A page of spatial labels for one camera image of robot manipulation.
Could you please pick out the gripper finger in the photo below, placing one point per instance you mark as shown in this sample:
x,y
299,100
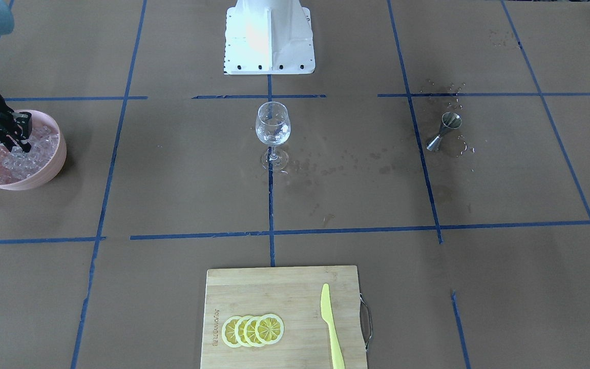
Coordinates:
x,y
10,141
24,121

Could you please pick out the yellow plastic knife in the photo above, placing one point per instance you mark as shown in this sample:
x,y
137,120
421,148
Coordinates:
x,y
337,359

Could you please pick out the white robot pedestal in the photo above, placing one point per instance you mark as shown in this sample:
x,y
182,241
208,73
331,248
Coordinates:
x,y
268,38

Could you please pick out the clear wine glass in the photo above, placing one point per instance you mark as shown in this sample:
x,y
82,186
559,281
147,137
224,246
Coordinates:
x,y
273,128

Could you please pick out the steel double jigger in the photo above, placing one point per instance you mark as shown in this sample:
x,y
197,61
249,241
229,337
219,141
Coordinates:
x,y
450,121

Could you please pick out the clear ice cubes pile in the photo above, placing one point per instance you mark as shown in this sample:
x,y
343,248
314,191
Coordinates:
x,y
16,165

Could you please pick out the bamboo cutting board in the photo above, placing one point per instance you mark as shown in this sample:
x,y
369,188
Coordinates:
x,y
292,293

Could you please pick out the lemon slice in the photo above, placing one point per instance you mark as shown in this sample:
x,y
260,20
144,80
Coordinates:
x,y
229,332
239,330
269,329
249,331

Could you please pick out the pink bowl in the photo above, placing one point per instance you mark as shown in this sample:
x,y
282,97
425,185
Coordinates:
x,y
53,166

